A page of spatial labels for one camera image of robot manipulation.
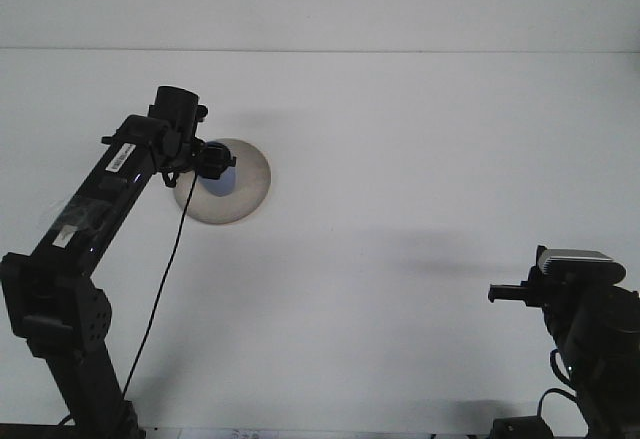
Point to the pale blue cup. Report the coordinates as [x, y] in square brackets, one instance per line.
[220, 186]

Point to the pale round plate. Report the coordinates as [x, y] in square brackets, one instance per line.
[245, 199]

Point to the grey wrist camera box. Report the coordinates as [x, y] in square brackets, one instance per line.
[575, 256]

